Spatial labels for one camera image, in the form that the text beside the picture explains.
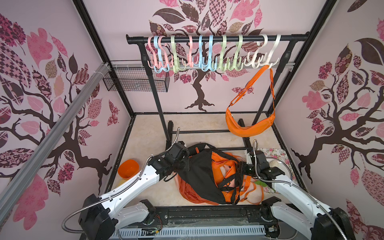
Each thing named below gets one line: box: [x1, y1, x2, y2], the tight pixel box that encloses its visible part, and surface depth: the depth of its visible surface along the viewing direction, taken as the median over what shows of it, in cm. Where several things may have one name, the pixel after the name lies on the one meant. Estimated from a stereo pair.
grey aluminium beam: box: [0, 62, 111, 222], surface depth 61 cm
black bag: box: [179, 143, 243, 205], surface depth 81 cm
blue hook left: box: [153, 35, 170, 74], surface depth 57 cm
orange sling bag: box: [225, 65, 276, 138], surface depth 84 cm
